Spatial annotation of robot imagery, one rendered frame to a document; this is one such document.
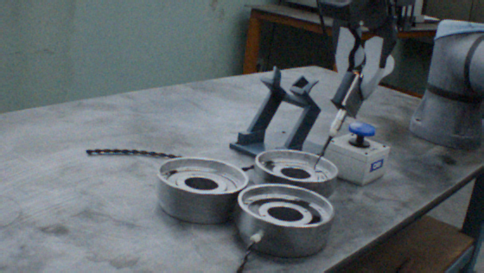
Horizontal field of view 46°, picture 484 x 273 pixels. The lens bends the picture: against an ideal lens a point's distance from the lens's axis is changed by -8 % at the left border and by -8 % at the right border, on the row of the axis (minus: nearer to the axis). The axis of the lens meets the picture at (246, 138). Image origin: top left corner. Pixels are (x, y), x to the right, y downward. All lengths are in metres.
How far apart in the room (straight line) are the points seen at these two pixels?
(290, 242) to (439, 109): 0.58
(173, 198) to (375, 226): 0.24
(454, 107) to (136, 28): 1.79
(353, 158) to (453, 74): 0.34
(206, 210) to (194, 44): 2.31
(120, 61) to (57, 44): 0.36
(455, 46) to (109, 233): 0.72
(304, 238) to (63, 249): 0.24
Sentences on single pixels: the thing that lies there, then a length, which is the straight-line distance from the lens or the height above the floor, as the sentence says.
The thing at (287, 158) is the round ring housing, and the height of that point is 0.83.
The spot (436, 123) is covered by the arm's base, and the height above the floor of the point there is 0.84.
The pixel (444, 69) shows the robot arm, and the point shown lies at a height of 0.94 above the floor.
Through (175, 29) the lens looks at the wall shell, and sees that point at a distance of 2.83.
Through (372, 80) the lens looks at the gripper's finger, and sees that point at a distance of 0.81.
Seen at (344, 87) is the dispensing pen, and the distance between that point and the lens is 0.81.
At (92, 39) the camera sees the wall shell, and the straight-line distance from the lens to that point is 2.52.
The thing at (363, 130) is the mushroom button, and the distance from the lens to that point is 0.86.
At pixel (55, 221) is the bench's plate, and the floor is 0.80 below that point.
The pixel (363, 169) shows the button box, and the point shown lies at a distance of 0.85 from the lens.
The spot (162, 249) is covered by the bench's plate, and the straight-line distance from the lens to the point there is 0.62.
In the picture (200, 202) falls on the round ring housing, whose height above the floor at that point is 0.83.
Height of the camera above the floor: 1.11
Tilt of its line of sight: 18 degrees down
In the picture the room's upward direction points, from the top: 8 degrees clockwise
